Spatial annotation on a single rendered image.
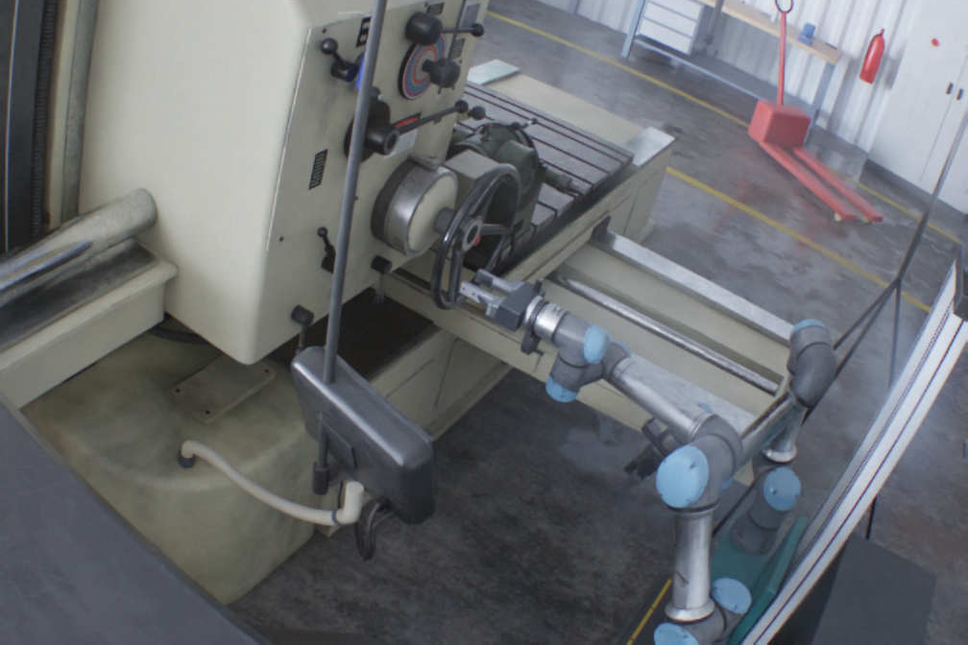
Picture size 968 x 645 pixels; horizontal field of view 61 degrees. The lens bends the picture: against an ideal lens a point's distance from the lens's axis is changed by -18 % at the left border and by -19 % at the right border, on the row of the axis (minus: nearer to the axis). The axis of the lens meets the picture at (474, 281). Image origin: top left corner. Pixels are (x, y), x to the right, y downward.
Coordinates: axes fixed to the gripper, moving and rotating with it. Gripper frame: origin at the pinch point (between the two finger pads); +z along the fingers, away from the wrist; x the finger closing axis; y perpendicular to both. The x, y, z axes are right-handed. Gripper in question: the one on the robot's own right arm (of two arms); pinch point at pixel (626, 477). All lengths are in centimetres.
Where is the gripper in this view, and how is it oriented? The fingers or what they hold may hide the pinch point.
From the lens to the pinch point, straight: 271.6
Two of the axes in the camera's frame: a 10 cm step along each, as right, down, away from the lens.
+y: 7.0, 7.1, -0.4
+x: 3.5, -2.9, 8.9
